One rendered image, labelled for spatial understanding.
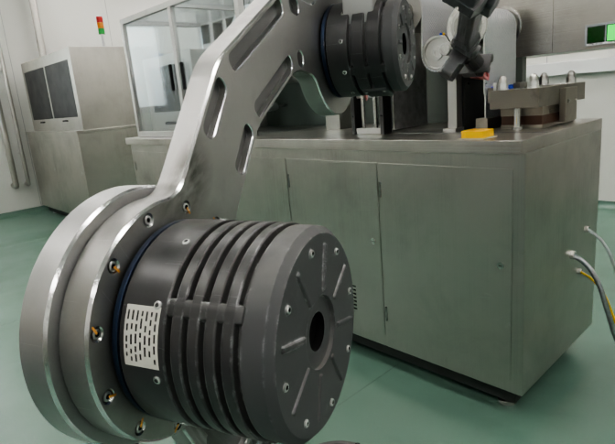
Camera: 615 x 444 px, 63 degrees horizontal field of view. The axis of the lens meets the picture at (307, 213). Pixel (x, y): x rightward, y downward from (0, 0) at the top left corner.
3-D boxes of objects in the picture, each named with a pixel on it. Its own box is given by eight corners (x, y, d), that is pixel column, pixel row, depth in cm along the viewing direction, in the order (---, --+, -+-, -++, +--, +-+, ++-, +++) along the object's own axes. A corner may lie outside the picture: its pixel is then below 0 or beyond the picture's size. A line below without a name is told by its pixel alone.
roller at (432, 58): (422, 71, 185) (421, 37, 183) (458, 70, 202) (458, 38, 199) (451, 69, 177) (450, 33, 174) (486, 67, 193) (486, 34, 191)
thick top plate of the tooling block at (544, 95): (490, 109, 166) (490, 91, 165) (539, 101, 193) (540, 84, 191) (538, 107, 155) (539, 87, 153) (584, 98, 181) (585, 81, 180)
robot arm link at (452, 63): (482, 45, 149) (458, 29, 150) (458, 78, 151) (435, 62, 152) (480, 56, 160) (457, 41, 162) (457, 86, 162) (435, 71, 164)
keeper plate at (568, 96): (558, 122, 167) (559, 88, 165) (570, 119, 174) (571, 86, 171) (566, 122, 165) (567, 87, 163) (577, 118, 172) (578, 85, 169)
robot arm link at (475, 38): (505, -11, 111) (463, -37, 113) (488, 12, 112) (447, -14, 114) (486, 48, 153) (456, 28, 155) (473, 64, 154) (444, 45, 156)
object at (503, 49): (483, 93, 171) (483, 37, 166) (513, 90, 186) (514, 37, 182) (484, 93, 170) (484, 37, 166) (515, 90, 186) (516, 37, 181)
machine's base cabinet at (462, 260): (150, 271, 338) (129, 144, 319) (229, 246, 381) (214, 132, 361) (520, 426, 158) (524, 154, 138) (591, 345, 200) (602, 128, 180)
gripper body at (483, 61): (490, 73, 161) (480, 61, 156) (460, 76, 169) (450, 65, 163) (494, 56, 162) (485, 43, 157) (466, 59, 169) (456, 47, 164)
